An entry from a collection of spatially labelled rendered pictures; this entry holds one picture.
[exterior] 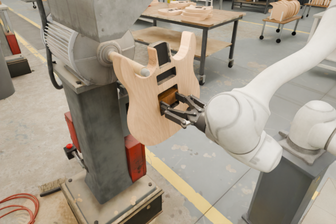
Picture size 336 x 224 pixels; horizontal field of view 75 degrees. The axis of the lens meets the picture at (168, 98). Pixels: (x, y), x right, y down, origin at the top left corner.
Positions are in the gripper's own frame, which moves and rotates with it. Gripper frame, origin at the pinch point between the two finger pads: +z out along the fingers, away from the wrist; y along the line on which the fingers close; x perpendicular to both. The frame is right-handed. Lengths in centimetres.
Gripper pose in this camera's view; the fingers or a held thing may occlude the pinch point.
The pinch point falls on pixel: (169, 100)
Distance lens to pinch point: 83.3
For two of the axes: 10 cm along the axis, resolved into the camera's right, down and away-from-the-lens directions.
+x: -1.0, -8.1, -5.7
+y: 7.4, -4.4, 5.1
